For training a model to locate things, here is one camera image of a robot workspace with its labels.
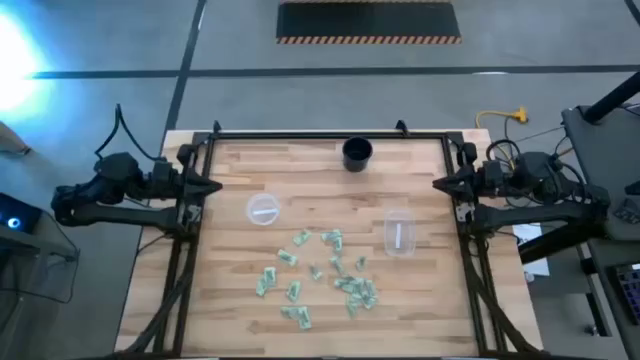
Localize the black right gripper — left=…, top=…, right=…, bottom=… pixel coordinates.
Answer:
left=432, top=142, right=484, bottom=225

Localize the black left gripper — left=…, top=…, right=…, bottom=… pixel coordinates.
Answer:
left=174, top=143, right=224, bottom=225

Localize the round clear plastic container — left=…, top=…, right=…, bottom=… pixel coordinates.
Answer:
left=245, top=192, right=282, bottom=227

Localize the rectangular clear plastic container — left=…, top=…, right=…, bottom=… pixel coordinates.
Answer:
left=383, top=208, right=417, bottom=259

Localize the black plastic cup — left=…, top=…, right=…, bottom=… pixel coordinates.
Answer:
left=341, top=136, right=374, bottom=174

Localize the white paper sheet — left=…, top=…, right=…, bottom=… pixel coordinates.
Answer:
left=512, top=222, right=551, bottom=278

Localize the grey translucent side cart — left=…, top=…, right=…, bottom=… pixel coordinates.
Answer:
left=0, top=209, right=81, bottom=306

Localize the small black keypad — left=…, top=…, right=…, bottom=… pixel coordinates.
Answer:
left=613, top=197, right=640, bottom=225

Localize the black pole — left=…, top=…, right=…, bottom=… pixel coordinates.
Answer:
left=582, top=71, right=640, bottom=125

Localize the black hazard-striped mat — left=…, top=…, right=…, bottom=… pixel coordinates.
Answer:
left=275, top=0, right=462, bottom=45

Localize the black device with blue light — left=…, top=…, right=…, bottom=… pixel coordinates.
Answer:
left=0, top=192, right=44, bottom=235

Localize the dark grey desk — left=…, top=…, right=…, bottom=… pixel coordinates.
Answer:
left=579, top=237, right=640, bottom=360

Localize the person's foot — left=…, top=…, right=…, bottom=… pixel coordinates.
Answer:
left=0, top=121, right=32, bottom=156

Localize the black keyboard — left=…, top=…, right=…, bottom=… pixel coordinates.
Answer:
left=612, top=263, right=640, bottom=326

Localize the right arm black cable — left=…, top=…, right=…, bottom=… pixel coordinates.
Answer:
left=486, top=138, right=522, bottom=169

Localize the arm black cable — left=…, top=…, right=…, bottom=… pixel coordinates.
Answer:
left=94, top=103, right=169, bottom=164
left=486, top=138, right=522, bottom=169

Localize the yellow extension cord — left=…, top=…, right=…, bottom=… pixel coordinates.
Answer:
left=474, top=106, right=530, bottom=130

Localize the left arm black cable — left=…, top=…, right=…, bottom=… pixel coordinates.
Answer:
left=94, top=103, right=169, bottom=164

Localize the black metal table frame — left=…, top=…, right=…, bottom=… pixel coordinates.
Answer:
left=119, top=119, right=544, bottom=360

